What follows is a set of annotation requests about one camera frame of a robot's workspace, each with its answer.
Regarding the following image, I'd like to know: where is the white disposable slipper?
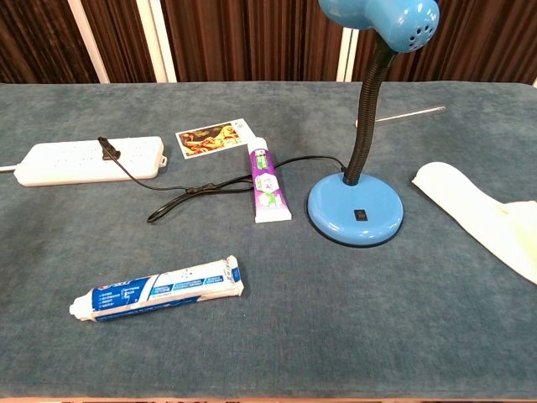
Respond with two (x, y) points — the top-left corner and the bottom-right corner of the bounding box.
(410, 160), (537, 286)

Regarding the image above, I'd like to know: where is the black power cable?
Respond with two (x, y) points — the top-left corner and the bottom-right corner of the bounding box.
(97, 136), (347, 224)

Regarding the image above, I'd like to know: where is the purple white toothpaste tube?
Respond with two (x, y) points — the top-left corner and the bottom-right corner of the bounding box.
(246, 136), (294, 224)

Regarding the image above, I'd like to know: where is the white power strip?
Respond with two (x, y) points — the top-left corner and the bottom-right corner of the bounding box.
(13, 135), (168, 187)

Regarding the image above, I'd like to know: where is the blue desk lamp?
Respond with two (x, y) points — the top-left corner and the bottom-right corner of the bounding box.
(307, 0), (441, 248)

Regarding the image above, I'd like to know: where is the printed photo card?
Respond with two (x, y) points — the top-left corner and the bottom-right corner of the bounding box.
(175, 118), (252, 160)

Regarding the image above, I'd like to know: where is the dark brown pleated curtain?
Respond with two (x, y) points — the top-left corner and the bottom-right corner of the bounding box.
(0, 0), (537, 85)

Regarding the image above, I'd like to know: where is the teal velvet tablecloth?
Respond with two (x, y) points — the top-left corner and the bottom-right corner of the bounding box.
(0, 81), (537, 400)

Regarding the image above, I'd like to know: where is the blue white toothpaste tube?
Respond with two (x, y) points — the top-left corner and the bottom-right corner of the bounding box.
(69, 254), (245, 323)

